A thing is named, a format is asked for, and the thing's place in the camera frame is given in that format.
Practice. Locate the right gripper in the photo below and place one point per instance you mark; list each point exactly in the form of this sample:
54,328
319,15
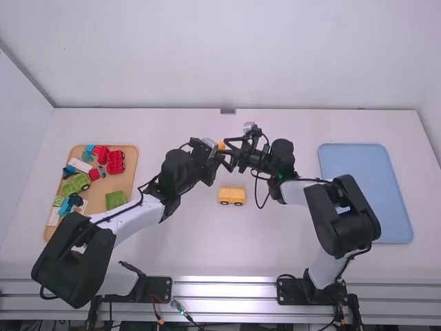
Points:
253,155

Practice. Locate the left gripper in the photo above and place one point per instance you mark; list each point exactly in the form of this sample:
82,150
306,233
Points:
203,165

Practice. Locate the yellow toy brick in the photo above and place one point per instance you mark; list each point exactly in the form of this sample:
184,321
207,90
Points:
220,145

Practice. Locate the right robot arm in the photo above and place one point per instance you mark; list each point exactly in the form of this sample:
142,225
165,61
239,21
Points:
341,213

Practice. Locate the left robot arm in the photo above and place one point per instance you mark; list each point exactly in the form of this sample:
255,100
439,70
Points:
131,213

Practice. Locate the yellow toy car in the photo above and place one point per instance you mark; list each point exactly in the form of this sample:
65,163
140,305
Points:
232,194

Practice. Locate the flat green toy brick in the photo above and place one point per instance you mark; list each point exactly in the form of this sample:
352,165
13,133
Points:
116,200

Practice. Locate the red and grey toy brick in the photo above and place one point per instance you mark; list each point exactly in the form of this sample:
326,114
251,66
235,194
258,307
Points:
96,173

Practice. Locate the silver rails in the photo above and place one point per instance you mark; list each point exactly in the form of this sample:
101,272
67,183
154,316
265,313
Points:
224,286

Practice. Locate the tan tray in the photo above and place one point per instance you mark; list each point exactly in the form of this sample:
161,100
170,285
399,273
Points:
100,213

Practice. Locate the clear green toy brick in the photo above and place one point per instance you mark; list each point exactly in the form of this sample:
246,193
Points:
87,156

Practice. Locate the blue mat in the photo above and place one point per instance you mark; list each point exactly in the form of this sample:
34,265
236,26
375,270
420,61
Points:
368,193

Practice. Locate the long white toy brick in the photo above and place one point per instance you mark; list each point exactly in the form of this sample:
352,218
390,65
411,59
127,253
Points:
78,165

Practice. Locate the green toy car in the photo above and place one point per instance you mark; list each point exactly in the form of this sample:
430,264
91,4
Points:
76,184

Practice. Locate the white toy tile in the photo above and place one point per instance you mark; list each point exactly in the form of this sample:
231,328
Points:
82,206
53,216

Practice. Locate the teal and black toy brick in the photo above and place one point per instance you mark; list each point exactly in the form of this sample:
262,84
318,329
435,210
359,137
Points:
69,171

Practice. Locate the blue and black toy brick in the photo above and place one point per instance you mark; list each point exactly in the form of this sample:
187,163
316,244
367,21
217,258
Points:
69,205

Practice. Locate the small green toy tile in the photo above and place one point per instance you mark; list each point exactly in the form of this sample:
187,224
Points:
58,201

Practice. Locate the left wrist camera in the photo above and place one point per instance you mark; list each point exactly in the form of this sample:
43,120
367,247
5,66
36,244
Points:
210,144

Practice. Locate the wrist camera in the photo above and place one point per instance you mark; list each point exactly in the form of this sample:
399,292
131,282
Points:
249,127
210,144

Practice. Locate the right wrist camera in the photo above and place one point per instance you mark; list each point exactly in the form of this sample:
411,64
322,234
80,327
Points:
249,127

